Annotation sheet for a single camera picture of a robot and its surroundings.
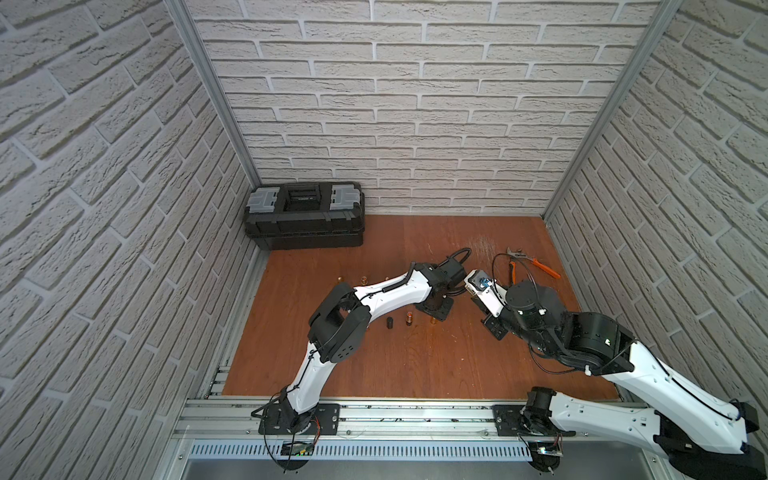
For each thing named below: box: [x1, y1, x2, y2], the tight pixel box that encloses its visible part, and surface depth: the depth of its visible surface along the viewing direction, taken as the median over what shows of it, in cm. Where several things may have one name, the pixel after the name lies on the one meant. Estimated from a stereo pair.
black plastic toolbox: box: [244, 182, 365, 250], surface depth 101 cm
